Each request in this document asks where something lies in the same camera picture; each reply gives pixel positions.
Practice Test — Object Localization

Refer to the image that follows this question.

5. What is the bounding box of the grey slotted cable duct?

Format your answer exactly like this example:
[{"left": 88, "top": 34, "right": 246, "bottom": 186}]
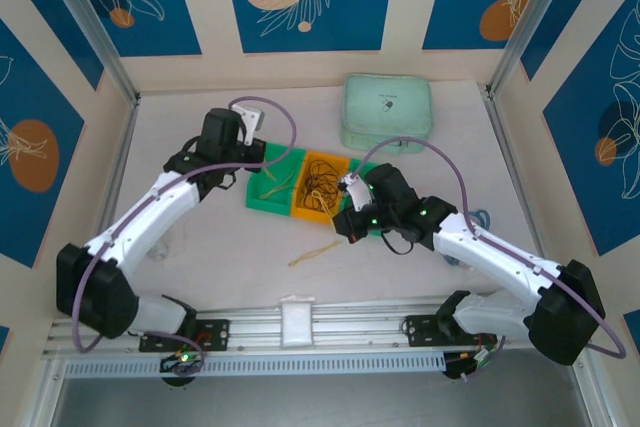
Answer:
[{"left": 64, "top": 352, "right": 446, "bottom": 378}]

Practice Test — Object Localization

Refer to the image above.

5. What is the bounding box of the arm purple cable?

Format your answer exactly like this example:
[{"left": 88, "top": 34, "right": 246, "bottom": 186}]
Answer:
[
  {"left": 72, "top": 95, "right": 301, "bottom": 353},
  {"left": 349, "top": 139, "right": 626, "bottom": 359}
]

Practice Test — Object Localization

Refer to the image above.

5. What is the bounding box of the thin black cord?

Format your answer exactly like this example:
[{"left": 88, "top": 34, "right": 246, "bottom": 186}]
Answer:
[{"left": 302, "top": 159, "right": 344, "bottom": 212}]

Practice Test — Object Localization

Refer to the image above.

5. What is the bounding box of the single tan cord loop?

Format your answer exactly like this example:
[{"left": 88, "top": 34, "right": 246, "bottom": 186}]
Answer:
[{"left": 310, "top": 190, "right": 335, "bottom": 216}]

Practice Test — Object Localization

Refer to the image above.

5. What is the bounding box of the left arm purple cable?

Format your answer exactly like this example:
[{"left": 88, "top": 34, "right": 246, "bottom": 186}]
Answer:
[{"left": 72, "top": 95, "right": 301, "bottom": 353}]

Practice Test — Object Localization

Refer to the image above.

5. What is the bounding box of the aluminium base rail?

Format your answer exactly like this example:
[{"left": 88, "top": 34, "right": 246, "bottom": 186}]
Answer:
[{"left": 47, "top": 296, "right": 591, "bottom": 356}]

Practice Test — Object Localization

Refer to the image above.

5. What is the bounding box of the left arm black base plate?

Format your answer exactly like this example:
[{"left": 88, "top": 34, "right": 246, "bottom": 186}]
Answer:
[{"left": 138, "top": 319, "right": 232, "bottom": 353}]

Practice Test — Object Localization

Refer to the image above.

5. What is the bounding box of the pile of rubber bands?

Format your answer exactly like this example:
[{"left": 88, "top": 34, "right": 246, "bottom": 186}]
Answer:
[{"left": 288, "top": 241, "right": 343, "bottom": 267}]

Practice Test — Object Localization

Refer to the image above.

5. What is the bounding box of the aluminium frame post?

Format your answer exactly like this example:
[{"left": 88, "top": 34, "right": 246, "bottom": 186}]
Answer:
[
  {"left": 487, "top": 0, "right": 574, "bottom": 98},
  {"left": 37, "top": 0, "right": 141, "bottom": 106}
]

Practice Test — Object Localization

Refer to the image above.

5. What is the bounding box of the white foam pad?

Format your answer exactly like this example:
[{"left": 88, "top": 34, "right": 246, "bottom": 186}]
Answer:
[{"left": 279, "top": 296, "right": 316, "bottom": 348}]

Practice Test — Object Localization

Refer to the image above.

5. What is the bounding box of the aluminium table edge rail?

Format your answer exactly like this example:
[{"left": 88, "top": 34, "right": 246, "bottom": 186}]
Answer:
[
  {"left": 84, "top": 96, "right": 141, "bottom": 253},
  {"left": 479, "top": 84, "right": 549, "bottom": 256}
]

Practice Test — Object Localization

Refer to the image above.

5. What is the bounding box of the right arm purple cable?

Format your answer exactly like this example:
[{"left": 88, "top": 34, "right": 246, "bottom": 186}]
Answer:
[{"left": 349, "top": 139, "right": 626, "bottom": 359}]

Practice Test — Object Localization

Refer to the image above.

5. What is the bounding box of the blue stethoscope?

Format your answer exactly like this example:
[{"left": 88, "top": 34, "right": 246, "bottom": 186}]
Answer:
[{"left": 442, "top": 209, "right": 492, "bottom": 273}]

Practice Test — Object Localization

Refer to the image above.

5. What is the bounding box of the yellow plastic bin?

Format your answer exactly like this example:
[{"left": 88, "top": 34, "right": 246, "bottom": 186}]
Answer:
[{"left": 291, "top": 149, "right": 351, "bottom": 224}]

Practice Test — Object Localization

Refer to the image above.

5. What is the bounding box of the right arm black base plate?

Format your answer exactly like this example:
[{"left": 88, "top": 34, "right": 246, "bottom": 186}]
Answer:
[{"left": 402, "top": 314, "right": 501, "bottom": 348}]

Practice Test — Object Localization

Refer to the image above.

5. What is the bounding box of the tan cord pair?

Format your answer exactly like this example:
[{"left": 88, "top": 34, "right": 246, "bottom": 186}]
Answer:
[{"left": 259, "top": 166, "right": 296, "bottom": 201}]

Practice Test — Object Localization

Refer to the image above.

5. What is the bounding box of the mint green zip pouch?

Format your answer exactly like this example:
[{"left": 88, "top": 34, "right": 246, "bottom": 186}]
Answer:
[{"left": 341, "top": 73, "right": 434, "bottom": 153}]

